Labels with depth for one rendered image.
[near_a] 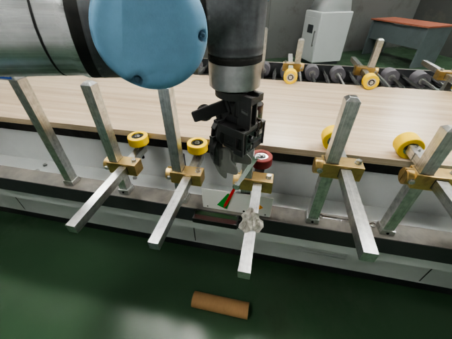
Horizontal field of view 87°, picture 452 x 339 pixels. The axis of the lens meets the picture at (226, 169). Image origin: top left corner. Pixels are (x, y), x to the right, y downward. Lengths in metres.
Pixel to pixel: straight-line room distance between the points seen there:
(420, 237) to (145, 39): 1.02
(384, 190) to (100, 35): 1.11
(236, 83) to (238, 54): 0.04
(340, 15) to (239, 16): 5.39
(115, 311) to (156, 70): 1.47
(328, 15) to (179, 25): 5.40
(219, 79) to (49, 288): 1.64
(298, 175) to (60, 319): 1.43
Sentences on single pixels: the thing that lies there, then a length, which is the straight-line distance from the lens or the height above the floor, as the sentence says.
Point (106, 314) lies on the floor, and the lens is 1.61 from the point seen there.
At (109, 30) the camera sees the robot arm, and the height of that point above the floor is 1.36.
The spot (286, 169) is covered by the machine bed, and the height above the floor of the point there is 0.76.
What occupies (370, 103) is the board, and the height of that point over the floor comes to 0.90.
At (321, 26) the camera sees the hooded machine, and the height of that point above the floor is 0.72.
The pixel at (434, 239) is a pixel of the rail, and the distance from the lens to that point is 1.11.
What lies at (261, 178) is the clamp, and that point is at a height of 0.87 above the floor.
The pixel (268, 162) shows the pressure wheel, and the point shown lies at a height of 0.90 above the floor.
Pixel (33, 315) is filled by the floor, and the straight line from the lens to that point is 1.80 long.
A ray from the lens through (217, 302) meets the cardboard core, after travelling 1.42.
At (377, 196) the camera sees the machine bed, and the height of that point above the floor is 0.68.
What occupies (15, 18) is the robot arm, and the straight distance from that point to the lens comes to 0.25.
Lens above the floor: 1.39
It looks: 39 degrees down
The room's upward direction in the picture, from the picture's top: straight up
